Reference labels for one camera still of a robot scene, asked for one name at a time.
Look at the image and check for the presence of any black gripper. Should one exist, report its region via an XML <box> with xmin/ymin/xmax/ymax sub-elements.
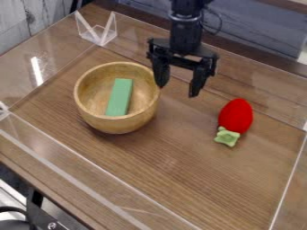
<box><xmin>148</xmin><ymin>14</ymin><xmax>219</xmax><ymax>98</ymax></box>

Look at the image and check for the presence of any red plush strawberry toy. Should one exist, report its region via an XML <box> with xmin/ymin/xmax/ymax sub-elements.
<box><xmin>214</xmin><ymin>98</ymin><xmax>254</xmax><ymax>147</ymax></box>

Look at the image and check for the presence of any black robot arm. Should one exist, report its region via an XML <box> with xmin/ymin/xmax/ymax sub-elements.
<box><xmin>147</xmin><ymin>0</ymin><xmax>219</xmax><ymax>98</ymax></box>

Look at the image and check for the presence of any wooden bowl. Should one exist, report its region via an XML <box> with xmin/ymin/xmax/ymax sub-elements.
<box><xmin>73</xmin><ymin>61</ymin><xmax>160</xmax><ymax>134</ymax></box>

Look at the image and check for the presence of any clear acrylic table guard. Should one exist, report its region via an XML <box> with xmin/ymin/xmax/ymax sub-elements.
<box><xmin>0</xmin><ymin>15</ymin><xmax>307</xmax><ymax>230</ymax></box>

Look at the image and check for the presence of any green rectangular block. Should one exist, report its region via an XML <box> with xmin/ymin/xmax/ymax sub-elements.
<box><xmin>105</xmin><ymin>78</ymin><xmax>133</xmax><ymax>116</ymax></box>

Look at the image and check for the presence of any clear acrylic corner bracket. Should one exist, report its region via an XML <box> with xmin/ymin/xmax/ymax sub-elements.
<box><xmin>75</xmin><ymin>12</ymin><xmax>117</xmax><ymax>47</ymax></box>

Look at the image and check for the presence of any black metal table bracket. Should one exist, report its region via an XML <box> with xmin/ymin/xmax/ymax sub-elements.
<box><xmin>27</xmin><ymin>188</ymin><xmax>87</xmax><ymax>230</ymax></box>

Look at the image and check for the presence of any black cable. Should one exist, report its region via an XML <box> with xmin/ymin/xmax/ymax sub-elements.
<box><xmin>0</xmin><ymin>206</ymin><xmax>40</xmax><ymax>230</ymax></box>

